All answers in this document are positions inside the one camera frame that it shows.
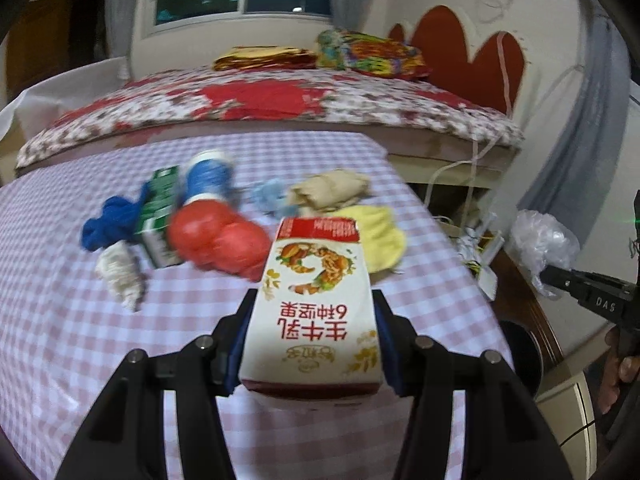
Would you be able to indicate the pink checked tablecloth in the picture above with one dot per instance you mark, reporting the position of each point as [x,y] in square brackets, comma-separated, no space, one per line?
[50,310]

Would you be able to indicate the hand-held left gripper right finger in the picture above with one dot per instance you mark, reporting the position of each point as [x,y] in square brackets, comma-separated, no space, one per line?
[392,355]

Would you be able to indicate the red heart-shaped headboard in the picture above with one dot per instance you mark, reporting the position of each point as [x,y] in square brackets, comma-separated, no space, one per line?
[450,45]

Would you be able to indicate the wooden cabinet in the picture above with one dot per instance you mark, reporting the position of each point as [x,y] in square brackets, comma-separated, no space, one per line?
[50,30]

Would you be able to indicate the cream bed frame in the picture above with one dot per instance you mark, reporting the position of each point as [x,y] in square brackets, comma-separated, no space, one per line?
[450,175]

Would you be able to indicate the red yellow folded blanket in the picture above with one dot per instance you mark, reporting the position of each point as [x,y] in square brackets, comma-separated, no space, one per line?
[265,57]

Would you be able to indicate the green white carton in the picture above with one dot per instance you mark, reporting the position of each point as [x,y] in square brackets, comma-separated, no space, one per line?
[157,210]

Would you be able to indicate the yellow cloth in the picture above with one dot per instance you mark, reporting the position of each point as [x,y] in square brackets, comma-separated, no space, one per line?
[380,235]

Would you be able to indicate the blue cloth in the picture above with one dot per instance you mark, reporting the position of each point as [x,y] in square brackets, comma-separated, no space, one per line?
[112,220]

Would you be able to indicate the white red milk carton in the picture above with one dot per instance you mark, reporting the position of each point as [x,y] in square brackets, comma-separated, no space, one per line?
[310,310]

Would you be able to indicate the clear plastic bag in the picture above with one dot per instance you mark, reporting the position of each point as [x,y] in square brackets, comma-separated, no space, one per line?
[540,240]

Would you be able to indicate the blue face mask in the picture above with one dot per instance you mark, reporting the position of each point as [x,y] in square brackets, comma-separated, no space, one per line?
[270,195]

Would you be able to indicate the black trash bin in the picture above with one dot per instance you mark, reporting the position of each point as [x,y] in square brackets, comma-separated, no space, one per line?
[520,360]

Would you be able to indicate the white router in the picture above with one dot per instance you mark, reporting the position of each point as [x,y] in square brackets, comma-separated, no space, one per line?
[487,285]

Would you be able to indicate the red plastic bag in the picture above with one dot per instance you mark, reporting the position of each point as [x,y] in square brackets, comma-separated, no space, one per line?
[210,232]

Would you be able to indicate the blue white cup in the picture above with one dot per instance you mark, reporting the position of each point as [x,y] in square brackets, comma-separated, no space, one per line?
[207,175]

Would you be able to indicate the sheer white curtain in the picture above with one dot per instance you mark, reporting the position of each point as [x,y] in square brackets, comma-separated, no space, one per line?
[122,10]

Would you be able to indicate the colourful patterned pillow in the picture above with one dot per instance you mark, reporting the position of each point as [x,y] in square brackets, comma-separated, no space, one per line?
[380,55]

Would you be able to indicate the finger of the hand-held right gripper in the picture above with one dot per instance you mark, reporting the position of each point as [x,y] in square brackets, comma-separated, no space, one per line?
[567,282]

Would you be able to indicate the person's right hand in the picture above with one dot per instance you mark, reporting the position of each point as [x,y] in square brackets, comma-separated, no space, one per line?
[625,375]

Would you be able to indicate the grey curtain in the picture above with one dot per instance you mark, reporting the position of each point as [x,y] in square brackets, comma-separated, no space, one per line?
[590,110]

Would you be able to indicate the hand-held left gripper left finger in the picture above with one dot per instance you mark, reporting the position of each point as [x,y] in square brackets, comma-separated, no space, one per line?
[237,355]

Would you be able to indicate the beige cloth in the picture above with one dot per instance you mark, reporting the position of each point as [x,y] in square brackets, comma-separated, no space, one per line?
[330,190]

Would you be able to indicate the white knitted cloth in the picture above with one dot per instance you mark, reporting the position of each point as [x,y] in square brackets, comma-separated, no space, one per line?
[120,272]

